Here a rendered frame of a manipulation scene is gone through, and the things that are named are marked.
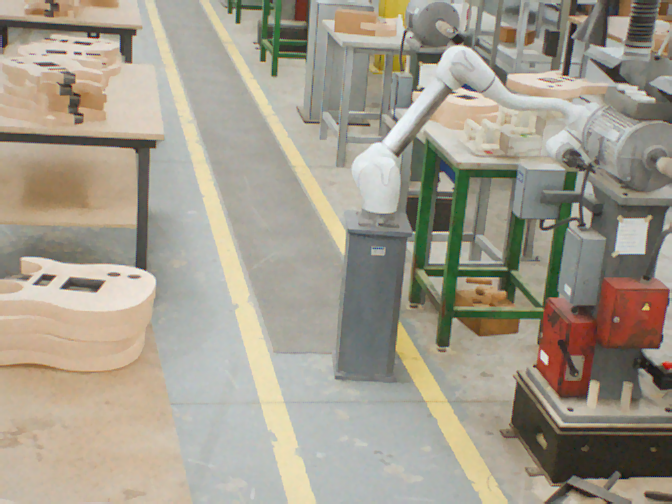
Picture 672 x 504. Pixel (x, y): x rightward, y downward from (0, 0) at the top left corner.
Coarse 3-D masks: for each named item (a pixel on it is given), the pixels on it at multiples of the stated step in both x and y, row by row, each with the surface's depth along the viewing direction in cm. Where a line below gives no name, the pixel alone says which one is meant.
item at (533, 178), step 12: (528, 168) 471; (540, 168) 472; (552, 168) 473; (528, 180) 471; (540, 180) 472; (552, 180) 473; (564, 180) 474; (516, 192) 480; (528, 192) 473; (540, 192) 474; (516, 204) 479; (528, 204) 474; (540, 204) 475; (552, 204) 476; (528, 216) 476; (540, 216) 477; (552, 216) 478; (576, 216) 468; (540, 228) 484; (552, 228) 479
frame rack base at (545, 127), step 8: (536, 112) 578; (544, 112) 579; (528, 120) 582; (536, 120) 572; (544, 120) 564; (552, 120) 564; (560, 120) 565; (536, 128) 572; (544, 128) 564; (552, 128) 565; (560, 128) 566; (544, 136) 566; (552, 136) 567; (544, 144) 567; (544, 152) 568
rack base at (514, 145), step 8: (504, 128) 577; (488, 136) 587; (504, 136) 567; (512, 136) 563; (520, 136) 564; (528, 136) 565; (536, 136) 567; (504, 144) 567; (512, 144) 563; (520, 144) 564; (528, 144) 565; (536, 144) 566; (512, 152) 565; (520, 152) 566; (528, 152) 567; (536, 152) 567
